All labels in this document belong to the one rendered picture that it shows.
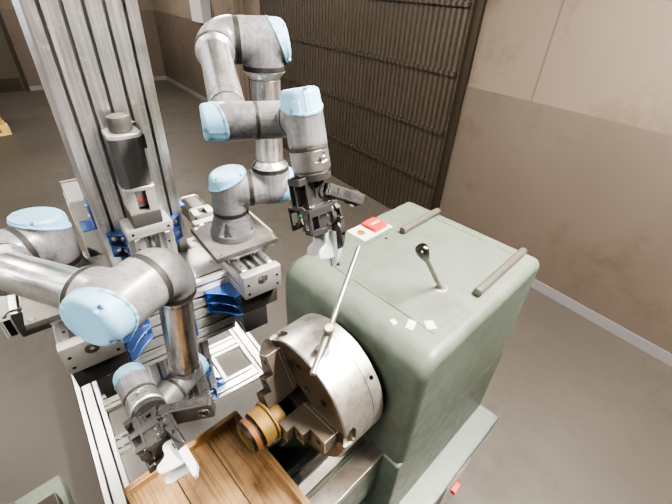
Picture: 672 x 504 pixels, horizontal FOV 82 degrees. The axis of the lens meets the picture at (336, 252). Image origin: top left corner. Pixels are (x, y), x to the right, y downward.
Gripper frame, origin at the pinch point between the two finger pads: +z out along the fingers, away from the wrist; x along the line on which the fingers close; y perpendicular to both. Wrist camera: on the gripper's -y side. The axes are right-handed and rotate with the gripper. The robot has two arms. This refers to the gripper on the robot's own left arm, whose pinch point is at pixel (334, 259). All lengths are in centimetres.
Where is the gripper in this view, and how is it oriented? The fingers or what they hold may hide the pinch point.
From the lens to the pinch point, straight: 84.4
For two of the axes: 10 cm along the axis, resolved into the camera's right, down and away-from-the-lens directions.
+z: 1.4, 9.1, 3.9
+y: -7.3, 3.6, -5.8
